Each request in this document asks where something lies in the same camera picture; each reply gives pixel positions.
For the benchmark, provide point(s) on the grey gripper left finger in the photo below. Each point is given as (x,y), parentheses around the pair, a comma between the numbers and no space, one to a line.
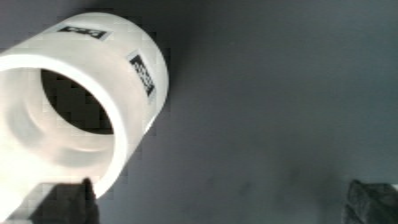
(67,206)

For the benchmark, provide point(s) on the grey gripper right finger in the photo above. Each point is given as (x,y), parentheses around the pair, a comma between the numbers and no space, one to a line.
(371,204)

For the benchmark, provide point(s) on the white lamp shade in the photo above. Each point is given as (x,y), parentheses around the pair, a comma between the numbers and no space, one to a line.
(83,84)

